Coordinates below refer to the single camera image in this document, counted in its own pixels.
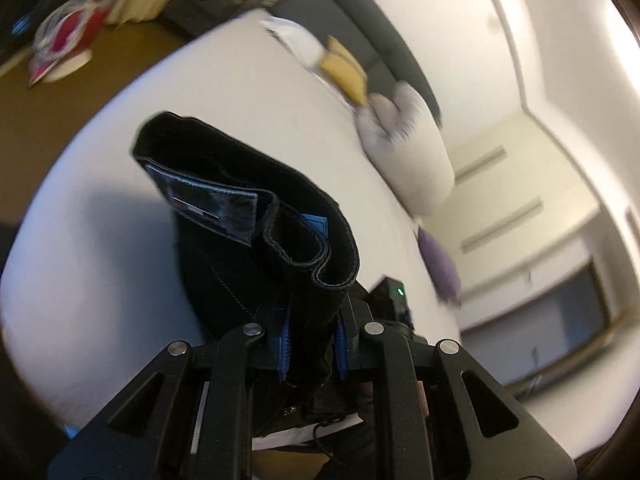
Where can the dark wall screen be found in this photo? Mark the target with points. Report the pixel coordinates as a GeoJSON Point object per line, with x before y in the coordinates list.
{"type": "Point", "coordinates": [545, 325]}

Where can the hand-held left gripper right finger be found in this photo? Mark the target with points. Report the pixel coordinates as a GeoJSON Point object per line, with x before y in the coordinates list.
{"type": "Point", "coordinates": [341, 345]}

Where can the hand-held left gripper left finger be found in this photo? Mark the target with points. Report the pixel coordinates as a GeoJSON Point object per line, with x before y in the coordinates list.
{"type": "Point", "coordinates": [285, 345]}

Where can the yellow pillow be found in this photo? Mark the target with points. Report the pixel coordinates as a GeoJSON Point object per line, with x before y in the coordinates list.
{"type": "Point", "coordinates": [345, 70]}

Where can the purple pillow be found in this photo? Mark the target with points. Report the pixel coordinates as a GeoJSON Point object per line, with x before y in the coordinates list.
{"type": "Point", "coordinates": [440, 265]}

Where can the white pillow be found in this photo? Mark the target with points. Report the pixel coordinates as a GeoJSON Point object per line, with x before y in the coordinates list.
{"type": "Point", "coordinates": [297, 40]}

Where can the folded white duvet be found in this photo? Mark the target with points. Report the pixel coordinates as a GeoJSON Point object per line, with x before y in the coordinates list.
{"type": "Point", "coordinates": [415, 160]}

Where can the bed with white sheet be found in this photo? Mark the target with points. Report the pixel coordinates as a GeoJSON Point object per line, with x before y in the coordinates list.
{"type": "Point", "coordinates": [100, 260]}

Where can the grey nightstand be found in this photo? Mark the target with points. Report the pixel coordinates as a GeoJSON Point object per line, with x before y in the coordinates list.
{"type": "Point", "coordinates": [200, 0]}

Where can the white wardrobe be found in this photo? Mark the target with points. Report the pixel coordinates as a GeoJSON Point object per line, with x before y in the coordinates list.
{"type": "Point", "coordinates": [505, 200]}

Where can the red and white bag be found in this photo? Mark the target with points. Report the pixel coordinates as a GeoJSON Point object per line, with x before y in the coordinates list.
{"type": "Point", "coordinates": [67, 35]}

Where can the black denim pants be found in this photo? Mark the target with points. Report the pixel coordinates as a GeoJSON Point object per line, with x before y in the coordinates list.
{"type": "Point", "coordinates": [225, 170]}

